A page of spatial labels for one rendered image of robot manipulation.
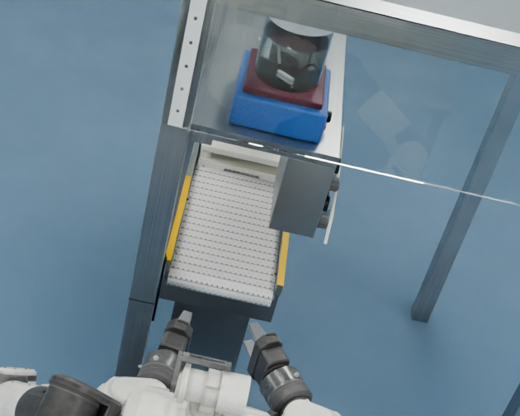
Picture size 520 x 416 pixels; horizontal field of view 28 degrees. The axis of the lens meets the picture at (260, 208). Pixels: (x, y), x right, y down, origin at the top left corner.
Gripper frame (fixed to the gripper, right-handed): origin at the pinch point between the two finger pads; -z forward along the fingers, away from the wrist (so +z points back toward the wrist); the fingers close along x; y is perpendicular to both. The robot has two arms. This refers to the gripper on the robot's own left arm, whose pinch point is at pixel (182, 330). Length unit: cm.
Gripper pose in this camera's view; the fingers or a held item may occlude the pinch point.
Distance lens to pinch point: 221.2
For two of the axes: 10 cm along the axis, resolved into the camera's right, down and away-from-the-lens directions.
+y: 9.5, 3.1, -0.6
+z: -2.4, 5.6, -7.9
